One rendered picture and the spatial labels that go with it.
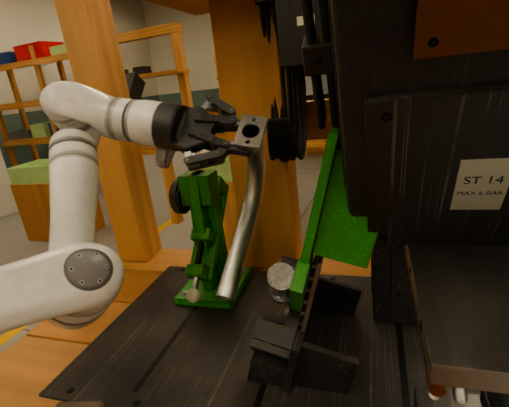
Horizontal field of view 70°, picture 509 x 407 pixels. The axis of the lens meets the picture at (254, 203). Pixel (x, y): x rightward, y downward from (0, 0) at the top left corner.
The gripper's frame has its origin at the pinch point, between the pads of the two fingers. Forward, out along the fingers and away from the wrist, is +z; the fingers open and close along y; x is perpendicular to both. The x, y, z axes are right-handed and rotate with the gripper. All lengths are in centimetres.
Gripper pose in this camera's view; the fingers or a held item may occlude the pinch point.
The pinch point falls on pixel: (246, 138)
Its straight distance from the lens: 57.1
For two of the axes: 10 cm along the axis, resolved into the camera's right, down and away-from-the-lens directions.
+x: 1.1, 3.8, 9.2
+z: 9.7, 1.8, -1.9
